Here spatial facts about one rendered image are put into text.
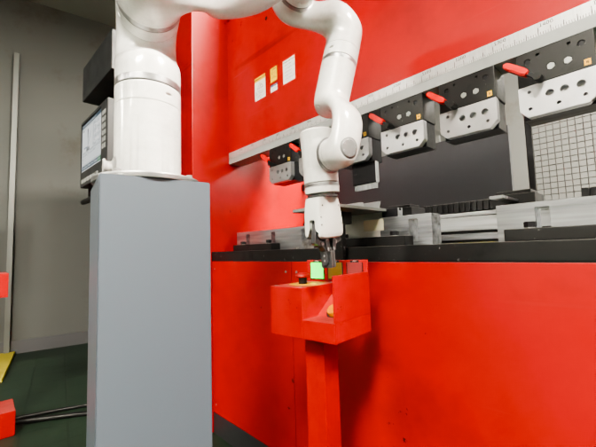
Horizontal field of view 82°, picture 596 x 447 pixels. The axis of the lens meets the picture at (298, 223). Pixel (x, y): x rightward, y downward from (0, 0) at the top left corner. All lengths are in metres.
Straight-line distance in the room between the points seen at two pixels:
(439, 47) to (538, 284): 0.71
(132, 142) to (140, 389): 0.41
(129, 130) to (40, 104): 3.77
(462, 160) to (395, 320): 0.87
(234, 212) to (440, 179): 1.04
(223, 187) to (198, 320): 1.28
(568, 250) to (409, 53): 0.74
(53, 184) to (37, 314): 1.27
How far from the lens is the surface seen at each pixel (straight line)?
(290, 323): 0.87
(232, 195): 1.89
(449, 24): 1.23
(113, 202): 0.62
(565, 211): 1.00
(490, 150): 1.63
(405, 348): 1.05
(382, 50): 1.33
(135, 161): 0.68
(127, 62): 0.75
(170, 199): 0.64
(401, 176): 1.78
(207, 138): 1.88
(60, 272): 4.18
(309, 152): 0.82
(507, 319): 0.92
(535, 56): 1.09
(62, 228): 4.19
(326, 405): 0.94
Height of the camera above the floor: 0.87
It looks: 4 degrees up
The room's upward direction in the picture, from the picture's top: 2 degrees counter-clockwise
